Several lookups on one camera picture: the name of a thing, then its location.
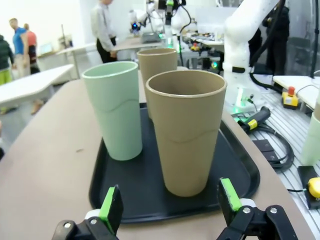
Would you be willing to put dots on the pale mint cylinder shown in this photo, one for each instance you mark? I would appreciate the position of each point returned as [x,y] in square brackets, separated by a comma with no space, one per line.
[312,140]

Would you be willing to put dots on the white rectangular table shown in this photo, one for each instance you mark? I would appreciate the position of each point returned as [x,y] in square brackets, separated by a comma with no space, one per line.
[30,82]

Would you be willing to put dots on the wooden background table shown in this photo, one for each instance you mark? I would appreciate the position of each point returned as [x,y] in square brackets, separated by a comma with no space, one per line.
[135,45]

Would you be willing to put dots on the black box with yellow knob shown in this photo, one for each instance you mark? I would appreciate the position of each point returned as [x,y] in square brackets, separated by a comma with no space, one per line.
[307,172]

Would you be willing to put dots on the person in white shirt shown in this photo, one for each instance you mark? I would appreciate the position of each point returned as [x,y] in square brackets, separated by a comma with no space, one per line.
[102,25]

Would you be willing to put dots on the person in dark puffer jacket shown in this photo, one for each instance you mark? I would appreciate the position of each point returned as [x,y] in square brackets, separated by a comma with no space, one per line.
[5,55]

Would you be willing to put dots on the white side table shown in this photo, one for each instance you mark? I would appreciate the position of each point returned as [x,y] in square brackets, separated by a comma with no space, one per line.
[295,81]

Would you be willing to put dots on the cluttered background workbench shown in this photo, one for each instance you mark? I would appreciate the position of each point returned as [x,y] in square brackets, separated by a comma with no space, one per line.
[207,41]

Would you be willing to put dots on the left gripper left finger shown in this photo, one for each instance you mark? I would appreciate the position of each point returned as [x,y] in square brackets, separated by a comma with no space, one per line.
[110,215]

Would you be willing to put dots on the yellow emergency stop box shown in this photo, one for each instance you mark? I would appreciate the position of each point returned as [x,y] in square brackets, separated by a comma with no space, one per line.
[291,100]

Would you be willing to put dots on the white background table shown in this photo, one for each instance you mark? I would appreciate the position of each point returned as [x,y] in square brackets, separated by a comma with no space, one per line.
[75,48]

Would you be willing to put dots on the black plastic tray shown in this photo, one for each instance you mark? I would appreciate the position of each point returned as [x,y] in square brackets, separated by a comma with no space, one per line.
[140,180]

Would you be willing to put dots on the person in red shirt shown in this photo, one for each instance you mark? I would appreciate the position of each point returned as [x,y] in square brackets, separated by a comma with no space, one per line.
[32,40]

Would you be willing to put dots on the mint green plastic cup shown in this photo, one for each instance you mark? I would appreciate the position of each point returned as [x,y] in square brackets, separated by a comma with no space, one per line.
[117,120]

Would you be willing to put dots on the person in blue shirt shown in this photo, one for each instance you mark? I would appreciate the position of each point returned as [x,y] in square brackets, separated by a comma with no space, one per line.
[20,40]

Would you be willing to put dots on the brown plastic cup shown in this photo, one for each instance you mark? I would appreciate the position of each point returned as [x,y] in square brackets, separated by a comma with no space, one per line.
[185,140]
[157,62]

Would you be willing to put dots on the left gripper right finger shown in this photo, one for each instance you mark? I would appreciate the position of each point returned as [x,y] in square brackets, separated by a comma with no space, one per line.
[232,200]

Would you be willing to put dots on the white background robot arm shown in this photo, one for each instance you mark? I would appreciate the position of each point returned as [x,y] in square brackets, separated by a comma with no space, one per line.
[155,17]

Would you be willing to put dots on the black metal brackets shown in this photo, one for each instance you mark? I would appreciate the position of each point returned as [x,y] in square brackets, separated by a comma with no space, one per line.
[265,147]

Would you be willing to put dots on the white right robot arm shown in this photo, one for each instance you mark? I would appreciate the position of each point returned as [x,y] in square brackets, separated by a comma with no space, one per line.
[237,37]

